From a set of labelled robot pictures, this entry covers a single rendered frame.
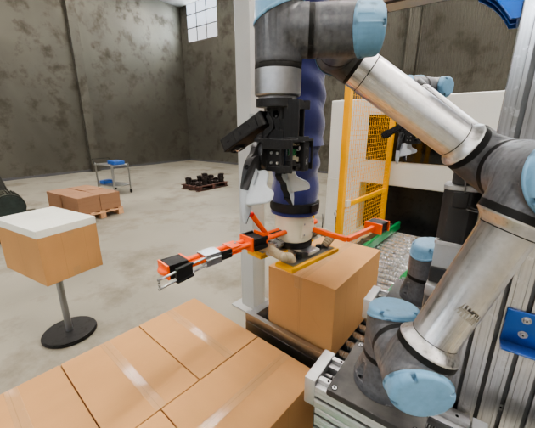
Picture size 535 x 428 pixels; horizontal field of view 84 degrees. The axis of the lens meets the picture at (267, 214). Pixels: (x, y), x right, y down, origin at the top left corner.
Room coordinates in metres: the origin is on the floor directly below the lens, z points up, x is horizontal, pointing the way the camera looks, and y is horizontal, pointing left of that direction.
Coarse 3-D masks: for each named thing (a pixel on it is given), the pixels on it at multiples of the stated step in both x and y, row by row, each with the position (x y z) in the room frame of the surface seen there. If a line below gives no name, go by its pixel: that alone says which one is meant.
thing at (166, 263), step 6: (168, 258) 0.93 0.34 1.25; (174, 258) 0.93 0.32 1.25; (180, 258) 0.93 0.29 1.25; (186, 258) 0.93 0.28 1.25; (162, 264) 0.89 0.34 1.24; (168, 264) 0.89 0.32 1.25; (174, 264) 0.89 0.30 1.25; (180, 264) 0.90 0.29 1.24; (168, 270) 0.87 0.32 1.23; (174, 270) 0.89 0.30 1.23; (174, 276) 0.88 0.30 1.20
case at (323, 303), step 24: (336, 240) 1.85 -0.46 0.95; (312, 264) 1.50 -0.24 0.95; (336, 264) 1.50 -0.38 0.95; (360, 264) 1.50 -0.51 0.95; (288, 288) 1.40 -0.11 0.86; (312, 288) 1.31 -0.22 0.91; (336, 288) 1.25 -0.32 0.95; (360, 288) 1.48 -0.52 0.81; (288, 312) 1.40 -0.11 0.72; (312, 312) 1.31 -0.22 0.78; (336, 312) 1.25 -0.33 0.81; (360, 312) 1.51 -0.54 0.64; (312, 336) 1.30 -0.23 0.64; (336, 336) 1.27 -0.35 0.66
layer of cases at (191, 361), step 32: (160, 320) 1.56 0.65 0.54; (192, 320) 1.56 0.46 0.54; (224, 320) 1.56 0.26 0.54; (96, 352) 1.29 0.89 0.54; (128, 352) 1.29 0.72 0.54; (160, 352) 1.29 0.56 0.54; (192, 352) 1.29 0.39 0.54; (224, 352) 1.29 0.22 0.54; (256, 352) 1.29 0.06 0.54; (32, 384) 1.09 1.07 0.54; (64, 384) 1.09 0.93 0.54; (96, 384) 1.09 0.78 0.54; (128, 384) 1.09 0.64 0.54; (160, 384) 1.09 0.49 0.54; (192, 384) 1.10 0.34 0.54; (224, 384) 1.09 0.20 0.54; (256, 384) 1.09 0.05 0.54; (288, 384) 1.09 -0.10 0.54; (0, 416) 0.94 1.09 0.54; (32, 416) 0.94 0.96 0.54; (64, 416) 0.94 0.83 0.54; (96, 416) 0.94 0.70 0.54; (128, 416) 0.94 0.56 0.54; (160, 416) 0.94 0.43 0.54; (192, 416) 0.94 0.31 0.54; (224, 416) 0.94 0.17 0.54; (256, 416) 0.94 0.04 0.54; (288, 416) 0.98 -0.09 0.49
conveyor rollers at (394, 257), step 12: (384, 240) 2.86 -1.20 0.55; (396, 240) 2.87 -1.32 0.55; (408, 240) 2.87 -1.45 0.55; (384, 252) 2.58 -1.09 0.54; (396, 252) 2.59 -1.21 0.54; (408, 252) 2.60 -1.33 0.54; (384, 264) 2.32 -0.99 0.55; (396, 264) 2.33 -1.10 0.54; (384, 276) 2.12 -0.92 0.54; (396, 276) 2.15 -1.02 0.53; (384, 288) 1.94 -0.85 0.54; (360, 324) 1.51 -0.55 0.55; (360, 336) 1.41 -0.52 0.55; (348, 348) 1.34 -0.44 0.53
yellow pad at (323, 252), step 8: (320, 248) 1.30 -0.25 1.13; (328, 248) 1.33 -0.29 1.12; (336, 248) 1.34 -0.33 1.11; (296, 256) 1.21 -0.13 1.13; (304, 256) 1.23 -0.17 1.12; (312, 256) 1.23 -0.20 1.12; (320, 256) 1.24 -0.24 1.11; (280, 264) 1.16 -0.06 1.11; (288, 264) 1.16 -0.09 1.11; (296, 264) 1.15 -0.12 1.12; (304, 264) 1.17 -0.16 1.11; (288, 272) 1.13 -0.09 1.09
